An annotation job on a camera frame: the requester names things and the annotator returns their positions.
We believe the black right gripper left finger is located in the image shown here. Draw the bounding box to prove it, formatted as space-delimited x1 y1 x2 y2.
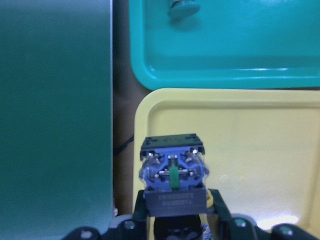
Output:
132 190 150 240

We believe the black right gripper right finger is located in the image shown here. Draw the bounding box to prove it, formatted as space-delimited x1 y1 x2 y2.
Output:
209 189 232 240

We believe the green mushroom push button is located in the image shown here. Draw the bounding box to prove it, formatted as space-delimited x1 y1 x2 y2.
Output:
138 132 213 240
167 0 201 19

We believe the yellow plastic tray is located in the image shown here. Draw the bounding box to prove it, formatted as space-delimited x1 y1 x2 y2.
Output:
133 88 320 236

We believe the green conveyor belt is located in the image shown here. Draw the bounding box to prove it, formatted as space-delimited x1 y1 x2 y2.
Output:
0 0 112 228

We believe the green plastic tray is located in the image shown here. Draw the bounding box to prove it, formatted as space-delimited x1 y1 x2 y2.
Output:
128 0 320 90

